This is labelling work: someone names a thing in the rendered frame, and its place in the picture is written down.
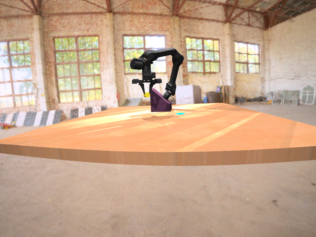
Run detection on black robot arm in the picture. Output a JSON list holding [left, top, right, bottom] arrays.
[[130, 47, 184, 100]]

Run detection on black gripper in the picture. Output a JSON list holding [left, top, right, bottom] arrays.
[[132, 70, 162, 95]]

